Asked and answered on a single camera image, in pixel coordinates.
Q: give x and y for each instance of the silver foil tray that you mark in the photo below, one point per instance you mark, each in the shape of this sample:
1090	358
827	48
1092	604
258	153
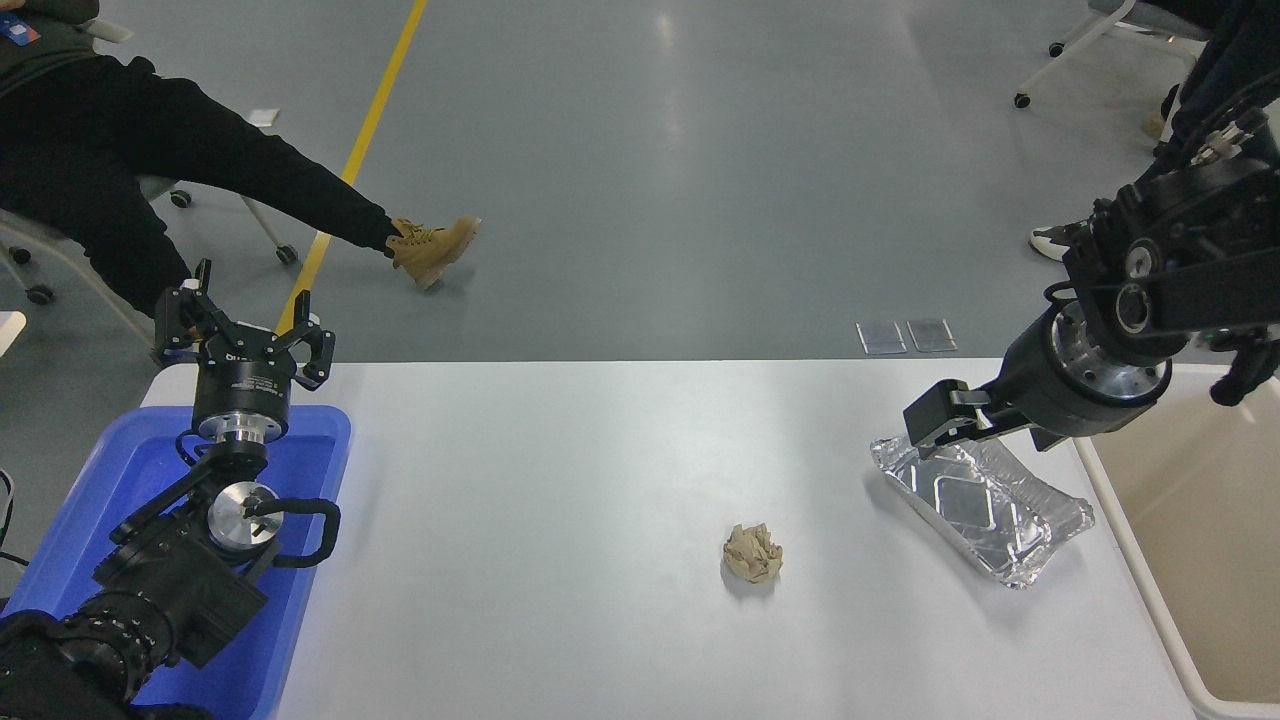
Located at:
1000	520

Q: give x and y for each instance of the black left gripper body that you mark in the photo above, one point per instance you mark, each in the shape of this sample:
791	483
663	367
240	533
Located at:
243	378

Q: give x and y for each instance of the standing person with sneaker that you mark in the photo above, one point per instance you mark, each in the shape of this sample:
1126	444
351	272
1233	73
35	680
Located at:
1245	50

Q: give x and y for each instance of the blue plastic tray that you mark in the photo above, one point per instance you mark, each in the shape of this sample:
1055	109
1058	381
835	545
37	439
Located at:
130	470

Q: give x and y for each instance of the white paper scrap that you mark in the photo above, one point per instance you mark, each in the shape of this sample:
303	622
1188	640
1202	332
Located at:
264	117

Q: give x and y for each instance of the white wheeled office chair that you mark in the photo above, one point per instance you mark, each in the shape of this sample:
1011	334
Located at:
1120	10

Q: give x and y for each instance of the clear floor plate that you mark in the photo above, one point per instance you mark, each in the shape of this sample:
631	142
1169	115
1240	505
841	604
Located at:
881	337
931	335

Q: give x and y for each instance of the crumpled tan paper ball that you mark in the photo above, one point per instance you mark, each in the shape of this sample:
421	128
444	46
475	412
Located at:
752	553

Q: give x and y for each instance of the white table corner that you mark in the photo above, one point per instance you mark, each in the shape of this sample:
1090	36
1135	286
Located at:
8	330

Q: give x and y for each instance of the large pale bin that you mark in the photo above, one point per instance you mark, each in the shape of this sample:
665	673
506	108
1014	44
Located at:
1200	560

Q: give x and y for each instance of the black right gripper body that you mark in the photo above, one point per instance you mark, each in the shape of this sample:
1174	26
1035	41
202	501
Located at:
1025	385

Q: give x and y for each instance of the grey wheeled office chair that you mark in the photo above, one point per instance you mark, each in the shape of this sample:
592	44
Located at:
287	254

